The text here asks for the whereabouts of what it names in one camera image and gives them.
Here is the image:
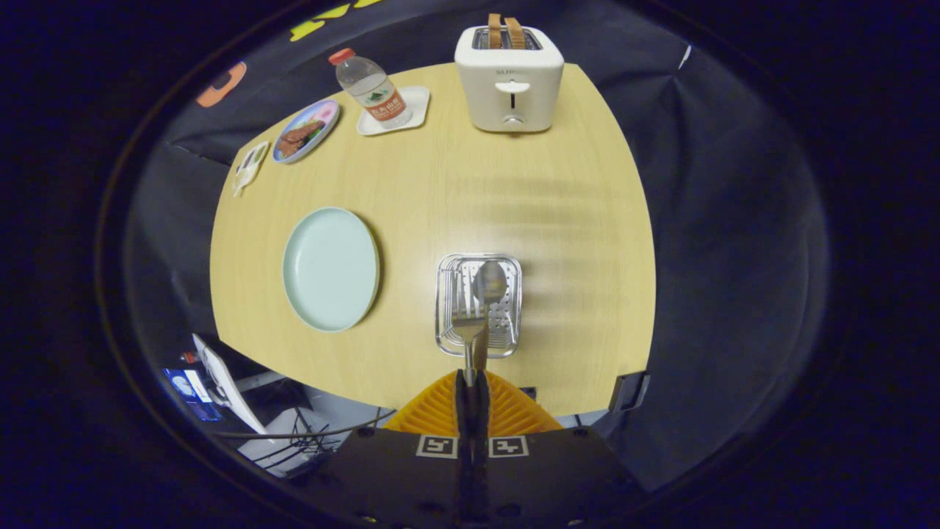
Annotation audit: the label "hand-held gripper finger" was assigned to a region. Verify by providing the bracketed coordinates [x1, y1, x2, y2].
[316, 370, 474, 529]
[474, 370, 641, 529]

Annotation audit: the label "metal fork with wooden handle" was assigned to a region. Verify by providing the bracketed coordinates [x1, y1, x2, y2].
[451, 290, 488, 388]

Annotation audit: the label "metal spoon with wooden handle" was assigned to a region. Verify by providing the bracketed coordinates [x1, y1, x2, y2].
[472, 260, 510, 373]

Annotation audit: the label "clear perforated drain tray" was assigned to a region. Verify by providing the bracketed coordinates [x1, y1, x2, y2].
[435, 253, 524, 359]

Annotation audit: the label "white box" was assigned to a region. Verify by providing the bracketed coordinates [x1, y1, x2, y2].
[239, 406, 335, 475]

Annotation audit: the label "light green round plate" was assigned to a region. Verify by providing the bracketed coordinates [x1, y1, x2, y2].
[282, 206, 381, 333]

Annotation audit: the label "white flat panel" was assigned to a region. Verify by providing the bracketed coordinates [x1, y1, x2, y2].
[192, 334, 267, 436]

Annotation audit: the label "lit blue screen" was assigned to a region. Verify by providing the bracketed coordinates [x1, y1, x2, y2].
[163, 367, 221, 422]

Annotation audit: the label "black backdrop cloth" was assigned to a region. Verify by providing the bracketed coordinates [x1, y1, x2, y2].
[125, 0, 831, 493]

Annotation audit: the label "blue plate with food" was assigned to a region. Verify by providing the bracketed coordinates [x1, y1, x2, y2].
[272, 98, 341, 165]

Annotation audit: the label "white square coaster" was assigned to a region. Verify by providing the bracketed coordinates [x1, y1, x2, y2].
[356, 85, 431, 137]

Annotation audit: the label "white divided sauce dish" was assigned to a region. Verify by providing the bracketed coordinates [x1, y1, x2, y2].
[233, 140, 270, 198]

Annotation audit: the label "brown meat slices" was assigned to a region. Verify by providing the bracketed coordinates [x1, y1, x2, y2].
[278, 120, 326, 157]

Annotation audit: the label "white toaster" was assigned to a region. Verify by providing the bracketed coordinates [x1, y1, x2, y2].
[454, 26, 565, 134]

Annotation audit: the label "clear water bottle red cap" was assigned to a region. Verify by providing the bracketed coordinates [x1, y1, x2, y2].
[328, 48, 413, 131]

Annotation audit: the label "black cable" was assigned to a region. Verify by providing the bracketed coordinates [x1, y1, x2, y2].
[213, 408, 397, 442]

